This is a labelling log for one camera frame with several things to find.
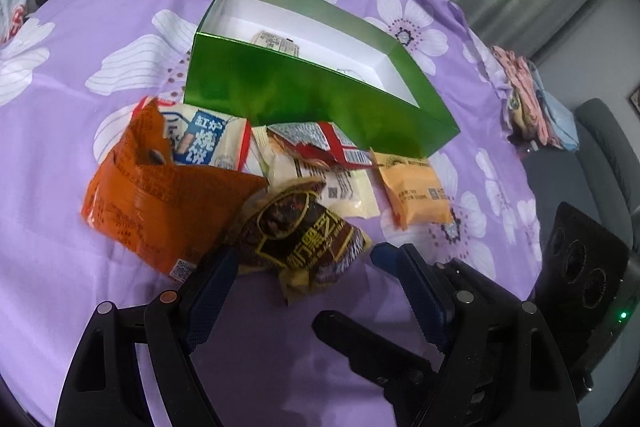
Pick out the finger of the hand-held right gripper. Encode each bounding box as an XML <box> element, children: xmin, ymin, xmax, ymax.
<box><xmin>312</xmin><ymin>309</ymin><xmax>441</xmax><ymax>390</ymax></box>

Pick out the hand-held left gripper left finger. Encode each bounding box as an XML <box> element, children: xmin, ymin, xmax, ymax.
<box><xmin>55</xmin><ymin>244</ymin><xmax>241</xmax><ymax>427</ymax></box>

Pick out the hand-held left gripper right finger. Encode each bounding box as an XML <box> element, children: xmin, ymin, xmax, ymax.
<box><xmin>371</xmin><ymin>242</ymin><xmax>583</xmax><ymax>427</ymax></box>

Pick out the light orange snack packet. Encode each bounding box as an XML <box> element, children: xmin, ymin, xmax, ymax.
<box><xmin>370</xmin><ymin>148</ymin><xmax>455</xmax><ymax>228</ymax></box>

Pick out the dark brown snack packet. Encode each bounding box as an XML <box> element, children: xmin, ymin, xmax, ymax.
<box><xmin>227</xmin><ymin>179</ymin><xmax>372</xmax><ymax>305</ymax></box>

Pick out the red and white snack packet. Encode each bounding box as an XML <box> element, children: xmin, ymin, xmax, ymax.
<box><xmin>267</xmin><ymin>121</ymin><xmax>376</xmax><ymax>170</ymax></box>

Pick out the green cardboard box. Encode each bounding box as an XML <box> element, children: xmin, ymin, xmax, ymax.
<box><xmin>182</xmin><ymin>0</ymin><xmax>460</xmax><ymax>158</ymax></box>

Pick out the cream snack packet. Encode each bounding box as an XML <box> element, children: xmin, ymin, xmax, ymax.
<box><xmin>252</xmin><ymin>127</ymin><xmax>382</xmax><ymax>219</ymax></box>

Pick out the grey sofa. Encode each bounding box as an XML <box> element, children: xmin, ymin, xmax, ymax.
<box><xmin>520</xmin><ymin>99</ymin><xmax>640</xmax><ymax>258</ymax></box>

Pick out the white and blue snack packet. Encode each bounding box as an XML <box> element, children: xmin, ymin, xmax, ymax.
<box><xmin>132</xmin><ymin>96</ymin><xmax>253</xmax><ymax>172</ymax></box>

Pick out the light blue cloth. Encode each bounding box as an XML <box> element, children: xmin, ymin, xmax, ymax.
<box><xmin>530</xmin><ymin>62</ymin><xmax>581</xmax><ymax>152</ymax></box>

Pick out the purple floral cloth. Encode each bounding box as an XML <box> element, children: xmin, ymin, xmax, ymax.
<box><xmin>0</xmin><ymin>0</ymin><xmax>551</xmax><ymax>427</ymax></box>

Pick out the white printed snack packet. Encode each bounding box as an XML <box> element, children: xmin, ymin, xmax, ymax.
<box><xmin>250</xmin><ymin>31</ymin><xmax>301</xmax><ymax>58</ymax></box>

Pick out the white plastic bag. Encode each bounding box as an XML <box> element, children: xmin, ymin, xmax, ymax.
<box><xmin>0</xmin><ymin>0</ymin><xmax>31</xmax><ymax>45</ymax></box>

